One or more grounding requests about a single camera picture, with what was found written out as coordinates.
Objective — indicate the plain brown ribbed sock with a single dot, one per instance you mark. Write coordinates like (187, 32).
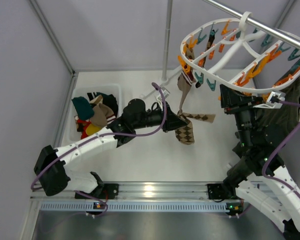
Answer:
(103, 115)

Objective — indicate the dark teal sock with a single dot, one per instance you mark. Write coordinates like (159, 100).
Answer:
(83, 108)

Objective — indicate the white oval clip hanger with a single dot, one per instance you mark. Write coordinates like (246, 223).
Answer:
(237, 56)

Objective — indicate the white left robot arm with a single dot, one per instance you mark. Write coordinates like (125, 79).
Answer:
(55, 166)

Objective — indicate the dark green drawstring shorts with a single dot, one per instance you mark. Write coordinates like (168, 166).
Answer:
(286, 117)

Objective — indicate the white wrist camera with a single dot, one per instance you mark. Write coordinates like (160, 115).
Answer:
(164, 92)
(272, 101)

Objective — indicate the red white sock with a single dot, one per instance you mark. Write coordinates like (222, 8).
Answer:
(80, 124)

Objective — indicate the white plastic laundry basket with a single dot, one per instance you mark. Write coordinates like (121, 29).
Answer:
(70, 133)

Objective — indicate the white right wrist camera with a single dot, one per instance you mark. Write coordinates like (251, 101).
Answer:
(272, 101)

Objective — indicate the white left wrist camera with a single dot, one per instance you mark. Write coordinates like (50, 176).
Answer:
(164, 92)

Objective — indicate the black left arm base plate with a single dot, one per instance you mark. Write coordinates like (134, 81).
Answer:
(108, 191)

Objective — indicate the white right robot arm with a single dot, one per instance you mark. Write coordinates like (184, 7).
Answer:
(261, 177)

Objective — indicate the tan maroon striped sock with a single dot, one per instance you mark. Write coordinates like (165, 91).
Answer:
(184, 84)

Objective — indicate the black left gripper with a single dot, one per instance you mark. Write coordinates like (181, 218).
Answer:
(166, 118)

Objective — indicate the yellow red sock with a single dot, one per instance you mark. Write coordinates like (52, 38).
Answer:
(89, 130)

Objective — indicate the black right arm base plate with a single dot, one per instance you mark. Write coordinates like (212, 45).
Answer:
(223, 191)

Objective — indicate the white drying rack stand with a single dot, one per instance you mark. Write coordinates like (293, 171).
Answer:
(165, 79)

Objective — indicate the black socks pile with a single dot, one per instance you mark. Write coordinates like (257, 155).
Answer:
(107, 99)

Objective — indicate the aluminium mounting rail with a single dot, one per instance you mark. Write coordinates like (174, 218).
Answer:
(130, 191)

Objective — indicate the beige brown argyle sock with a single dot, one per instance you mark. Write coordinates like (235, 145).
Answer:
(185, 134)

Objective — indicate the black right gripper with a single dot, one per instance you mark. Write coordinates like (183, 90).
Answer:
(240, 107)

